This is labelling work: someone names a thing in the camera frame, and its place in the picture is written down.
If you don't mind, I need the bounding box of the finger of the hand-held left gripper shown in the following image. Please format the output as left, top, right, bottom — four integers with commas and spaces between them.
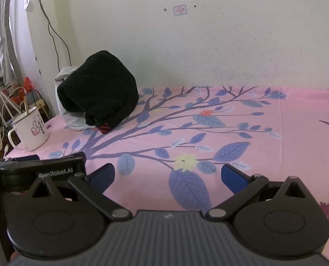
6, 155, 40, 162

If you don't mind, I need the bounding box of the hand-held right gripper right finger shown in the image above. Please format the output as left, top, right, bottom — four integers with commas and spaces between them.
206, 164, 309, 223

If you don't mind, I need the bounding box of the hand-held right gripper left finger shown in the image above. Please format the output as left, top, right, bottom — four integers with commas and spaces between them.
29, 163, 133, 222

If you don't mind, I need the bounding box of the black patterned sweater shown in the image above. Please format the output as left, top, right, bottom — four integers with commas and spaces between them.
57, 50, 139, 134

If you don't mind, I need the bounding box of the white enamel mug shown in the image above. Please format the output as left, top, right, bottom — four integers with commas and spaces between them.
8, 107, 51, 151

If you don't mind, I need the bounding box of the pink floral bed sheet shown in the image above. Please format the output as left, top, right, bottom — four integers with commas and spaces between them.
6, 86, 329, 266

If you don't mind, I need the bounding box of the light grey garment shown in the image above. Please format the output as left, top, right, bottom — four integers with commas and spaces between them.
54, 66, 98, 132

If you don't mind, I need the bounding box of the red plastic bag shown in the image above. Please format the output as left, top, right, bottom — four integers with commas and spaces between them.
9, 77, 34, 103

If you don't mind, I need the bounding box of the white curtain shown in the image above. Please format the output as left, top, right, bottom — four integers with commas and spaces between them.
0, 0, 57, 117

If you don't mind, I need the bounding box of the white charging cable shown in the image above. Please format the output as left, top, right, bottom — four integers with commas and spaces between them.
1, 86, 29, 129

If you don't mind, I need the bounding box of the dark wall cable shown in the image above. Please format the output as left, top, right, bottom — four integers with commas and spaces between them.
32, 0, 73, 67

